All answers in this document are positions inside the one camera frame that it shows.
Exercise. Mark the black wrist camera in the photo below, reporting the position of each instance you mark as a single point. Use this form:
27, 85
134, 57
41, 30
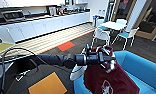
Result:
87, 50

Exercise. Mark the grey microwave oven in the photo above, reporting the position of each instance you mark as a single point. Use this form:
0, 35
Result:
13, 15

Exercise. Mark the white chair yellow seat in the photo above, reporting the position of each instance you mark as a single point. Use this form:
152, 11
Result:
2, 49

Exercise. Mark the white upper wall cabinets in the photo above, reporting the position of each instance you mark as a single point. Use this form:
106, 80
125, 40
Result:
27, 2

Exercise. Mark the white kitchen counter cabinets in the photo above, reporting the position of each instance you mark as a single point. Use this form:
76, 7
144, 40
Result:
34, 28

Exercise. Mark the red and white jacket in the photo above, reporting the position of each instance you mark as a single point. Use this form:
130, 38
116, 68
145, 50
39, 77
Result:
110, 80

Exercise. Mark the brown wooden door frame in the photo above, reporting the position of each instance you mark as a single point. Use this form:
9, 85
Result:
150, 31

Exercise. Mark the white low table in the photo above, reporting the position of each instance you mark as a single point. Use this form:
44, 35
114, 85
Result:
112, 26

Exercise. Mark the white chair blue seat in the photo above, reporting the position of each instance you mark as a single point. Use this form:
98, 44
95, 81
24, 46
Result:
125, 35

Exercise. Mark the blue sofa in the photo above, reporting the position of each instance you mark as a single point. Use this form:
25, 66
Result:
144, 70

